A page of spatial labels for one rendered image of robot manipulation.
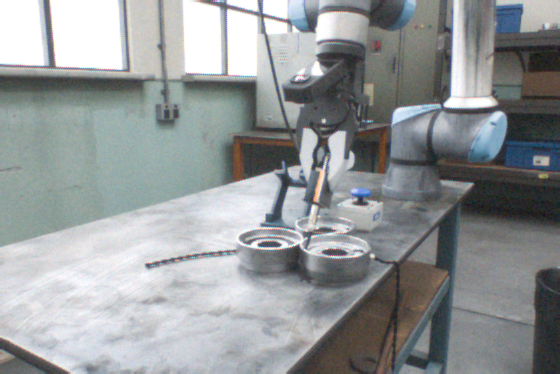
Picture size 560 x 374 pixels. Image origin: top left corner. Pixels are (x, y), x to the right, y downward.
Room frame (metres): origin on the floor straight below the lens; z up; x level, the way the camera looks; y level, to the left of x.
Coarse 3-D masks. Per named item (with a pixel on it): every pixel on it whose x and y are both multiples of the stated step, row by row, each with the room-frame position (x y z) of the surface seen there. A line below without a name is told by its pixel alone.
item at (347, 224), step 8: (320, 216) 0.81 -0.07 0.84; (328, 216) 0.81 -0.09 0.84; (296, 224) 0.76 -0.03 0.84; (304, 224) 0.80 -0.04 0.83; (320, 224) 0.81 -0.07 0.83; (328, 224) 0.80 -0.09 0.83; (336, 224) 0.80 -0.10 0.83; (344, 224) 0.80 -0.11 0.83; (352, 224) 0.77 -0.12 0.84; (304, 232) 0.73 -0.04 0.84; (312, 232) 0.72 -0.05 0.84; (320, 232) 0.78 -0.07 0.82; (328, 232) 0.78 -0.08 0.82; (336, 232) 0.72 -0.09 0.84; (344, 232) 0.72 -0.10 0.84; (352, 232) 0.73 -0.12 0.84
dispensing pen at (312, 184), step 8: (328, 160) 0.69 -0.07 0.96; (312, 176) 0.67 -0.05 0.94; (312, 184) 0.66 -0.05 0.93; (312, 192) 0.66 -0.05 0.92; (304, 200) 0.66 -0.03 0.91; (312, 200) 0.65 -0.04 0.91; (312, 208) 0.66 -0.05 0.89; (320, 208) 0.69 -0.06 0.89; (312, 216) 0.66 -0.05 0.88; (312, 224) 0.65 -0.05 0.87
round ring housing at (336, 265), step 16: (304, 240) 0.68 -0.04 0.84; (320, 240) 0.70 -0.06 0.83; (336, 240) 0.70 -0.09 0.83; (352, 240) 0.69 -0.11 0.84; (304, 256) 0.63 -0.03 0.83; (320, 256) 0.61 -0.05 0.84; (336, 256) 0.61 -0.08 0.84; (352, 256) 0.61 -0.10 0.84; (368, 256) 0.63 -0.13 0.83; (320, 272) 0.61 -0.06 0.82; (336, 272) 0.60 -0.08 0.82; (352, 272) 0.61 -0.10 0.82
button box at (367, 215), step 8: (352, 200) 0.92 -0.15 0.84; (368, 200) 0.92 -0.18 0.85; (344, 208) 0.87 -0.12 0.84; (352, 208) 0.86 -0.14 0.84; (360, 208) 0.86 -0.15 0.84; (368, 208) 0.85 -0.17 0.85; (376, 208) 0.87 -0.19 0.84; (336, 216) 0.88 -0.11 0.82; (344, 216) 0.87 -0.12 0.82; (352, 216) 0.86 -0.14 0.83; (360, 216) 0.86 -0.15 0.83; (368, 216) 0.85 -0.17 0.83; (376, 216) 0.87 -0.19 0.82; (360, 224) 0.86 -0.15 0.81; (368, 224) 0.85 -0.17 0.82; (376, 224) 0.88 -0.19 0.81; (368, 232) 0.85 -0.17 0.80
